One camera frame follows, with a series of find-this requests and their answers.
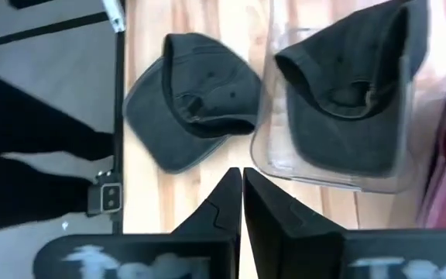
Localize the dark baseball cap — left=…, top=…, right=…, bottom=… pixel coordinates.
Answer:
left=122, top=32, right=263, bottom=174
left=273, top=0, right=430, bottom=178

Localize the silver aluminium extrusion piece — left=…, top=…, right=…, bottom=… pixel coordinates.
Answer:
left=101, top=0, right=127, bottom=34

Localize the black metal table frame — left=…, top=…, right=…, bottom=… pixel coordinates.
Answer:
left=111, top=30, right=127, bottom=236

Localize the small table-level camera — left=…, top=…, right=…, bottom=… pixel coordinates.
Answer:
left=87, top=181, right=124, bottom=217

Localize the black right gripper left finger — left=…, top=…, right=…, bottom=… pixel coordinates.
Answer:
left=33, top=167, right=243, bottom=279

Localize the clear plastic bin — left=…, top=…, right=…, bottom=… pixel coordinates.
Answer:
left=416, top=52, right=446, bottom=230
left=249, top=0, right=420, bottom=195

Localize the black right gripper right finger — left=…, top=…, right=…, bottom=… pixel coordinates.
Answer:
left=242, top=167, right=446, bottom=279

